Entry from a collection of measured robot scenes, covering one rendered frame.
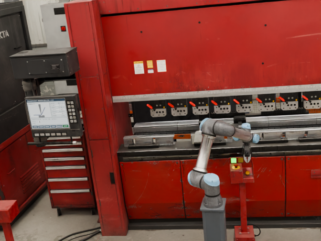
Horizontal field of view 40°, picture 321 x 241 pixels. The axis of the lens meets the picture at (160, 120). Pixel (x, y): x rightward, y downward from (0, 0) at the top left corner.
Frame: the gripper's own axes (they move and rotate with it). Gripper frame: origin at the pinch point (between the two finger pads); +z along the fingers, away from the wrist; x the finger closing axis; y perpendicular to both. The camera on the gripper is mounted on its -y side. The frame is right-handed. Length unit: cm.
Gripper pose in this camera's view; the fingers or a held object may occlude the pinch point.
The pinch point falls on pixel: (247, 161)
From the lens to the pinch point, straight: 397.4
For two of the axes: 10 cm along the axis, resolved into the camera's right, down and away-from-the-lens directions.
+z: 1.1, 9.1, 4.1
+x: -9.9, 0.6, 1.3
